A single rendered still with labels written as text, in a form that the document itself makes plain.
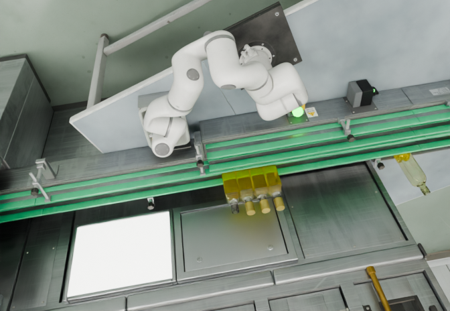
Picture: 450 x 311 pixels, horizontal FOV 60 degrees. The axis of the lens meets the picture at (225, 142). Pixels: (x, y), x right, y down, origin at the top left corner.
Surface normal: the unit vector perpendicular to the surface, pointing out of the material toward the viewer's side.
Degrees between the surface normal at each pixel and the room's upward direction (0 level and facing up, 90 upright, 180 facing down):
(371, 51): 0
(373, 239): 90
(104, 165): 90
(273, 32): 2
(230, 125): 90
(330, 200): 89
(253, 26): 2
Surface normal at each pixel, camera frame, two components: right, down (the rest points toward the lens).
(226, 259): -0.10, -0.71
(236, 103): 0.14, 0.69
